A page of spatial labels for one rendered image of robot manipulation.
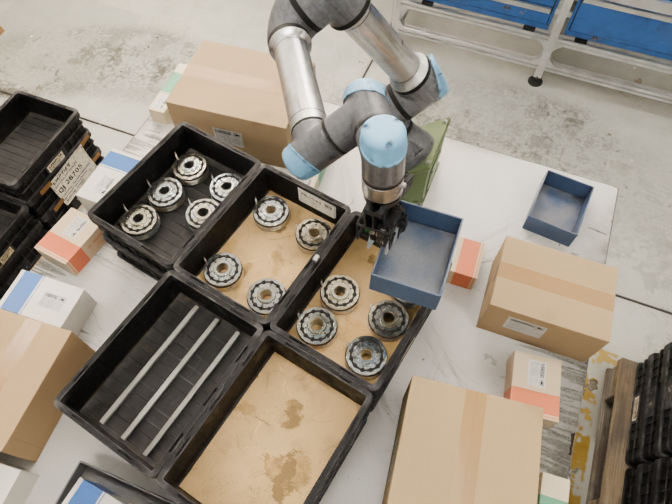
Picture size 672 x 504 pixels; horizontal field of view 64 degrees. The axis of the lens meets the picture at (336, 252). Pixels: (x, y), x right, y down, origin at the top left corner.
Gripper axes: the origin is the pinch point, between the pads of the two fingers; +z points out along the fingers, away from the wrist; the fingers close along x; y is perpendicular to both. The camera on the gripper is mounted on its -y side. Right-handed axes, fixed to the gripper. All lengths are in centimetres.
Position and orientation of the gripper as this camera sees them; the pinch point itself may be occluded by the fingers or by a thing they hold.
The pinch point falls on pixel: (385, 239)
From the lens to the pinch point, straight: 115.9
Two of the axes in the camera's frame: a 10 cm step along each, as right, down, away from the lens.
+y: -3.9, 8.0, -4.6
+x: 9.2, 3.0, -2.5
